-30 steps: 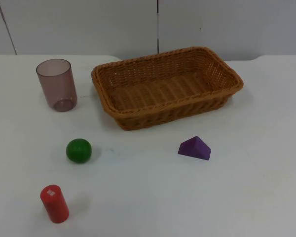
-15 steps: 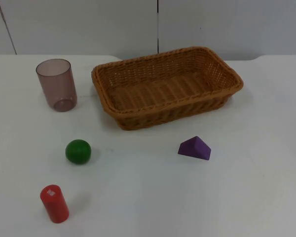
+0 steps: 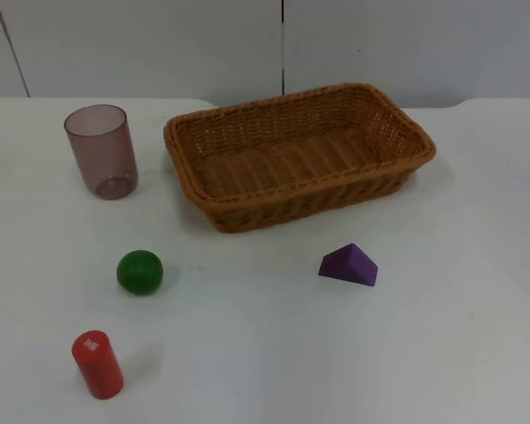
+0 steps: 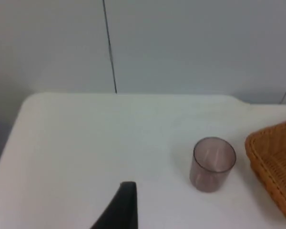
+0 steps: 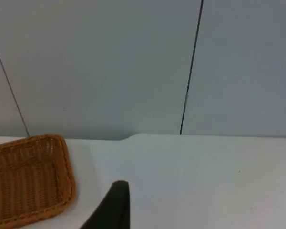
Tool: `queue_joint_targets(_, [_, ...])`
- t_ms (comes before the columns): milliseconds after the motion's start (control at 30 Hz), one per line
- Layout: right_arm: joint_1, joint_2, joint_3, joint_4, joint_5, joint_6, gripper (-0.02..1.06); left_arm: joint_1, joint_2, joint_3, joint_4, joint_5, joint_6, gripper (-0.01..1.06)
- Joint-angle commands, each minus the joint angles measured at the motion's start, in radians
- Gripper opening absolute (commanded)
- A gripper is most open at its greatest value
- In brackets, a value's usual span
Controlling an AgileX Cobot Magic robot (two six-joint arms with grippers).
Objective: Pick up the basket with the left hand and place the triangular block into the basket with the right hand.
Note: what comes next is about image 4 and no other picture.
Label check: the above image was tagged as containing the pale brown wicker basket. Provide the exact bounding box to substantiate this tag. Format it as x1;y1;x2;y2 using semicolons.
245;117;286;225

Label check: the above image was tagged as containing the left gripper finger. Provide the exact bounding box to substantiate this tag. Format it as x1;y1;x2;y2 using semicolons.
90;181;139;229

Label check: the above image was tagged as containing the clear cup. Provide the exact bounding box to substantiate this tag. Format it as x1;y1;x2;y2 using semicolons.
189;136;237;193

